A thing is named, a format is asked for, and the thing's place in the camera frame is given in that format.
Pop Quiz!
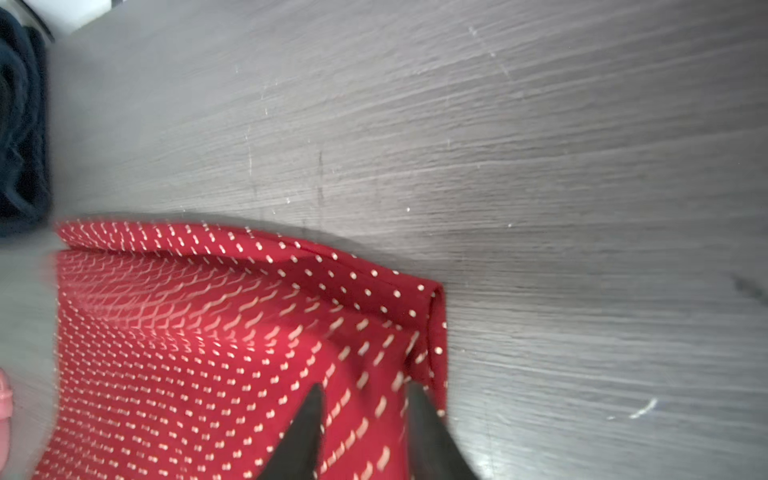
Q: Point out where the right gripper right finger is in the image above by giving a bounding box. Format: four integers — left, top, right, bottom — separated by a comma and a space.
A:
406, 382, 479, 480

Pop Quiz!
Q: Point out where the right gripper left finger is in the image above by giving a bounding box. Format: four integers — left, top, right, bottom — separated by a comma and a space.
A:
257, 384, 324, 480

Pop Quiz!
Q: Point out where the red polka dot skirt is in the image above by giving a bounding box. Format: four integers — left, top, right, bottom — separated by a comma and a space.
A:
34, 220, 448, 479

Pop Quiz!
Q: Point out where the blue denim skirt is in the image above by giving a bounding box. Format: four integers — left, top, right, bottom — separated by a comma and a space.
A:
1, 9, 52, 239

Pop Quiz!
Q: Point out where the pink alarm clock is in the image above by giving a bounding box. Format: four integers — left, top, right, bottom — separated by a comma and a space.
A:
0, 369, 14, 471

